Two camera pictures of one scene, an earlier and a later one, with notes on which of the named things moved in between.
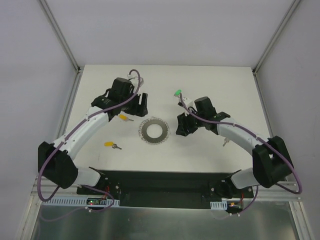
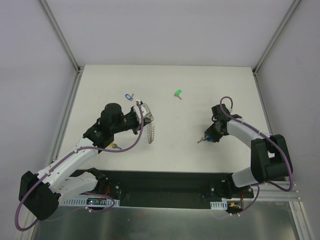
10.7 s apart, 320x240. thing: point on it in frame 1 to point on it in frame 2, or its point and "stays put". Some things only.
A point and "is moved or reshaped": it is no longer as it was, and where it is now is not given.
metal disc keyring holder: [154, 130] is moved or reshaped
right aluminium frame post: [266, 52] stays put
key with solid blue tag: [226, 140] to [207, 138]
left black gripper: [136, 105] to [136, 121]
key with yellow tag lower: [111, 144] stays put
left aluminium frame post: [58, 32] stays put
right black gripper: [188, 123] to [211, 133]
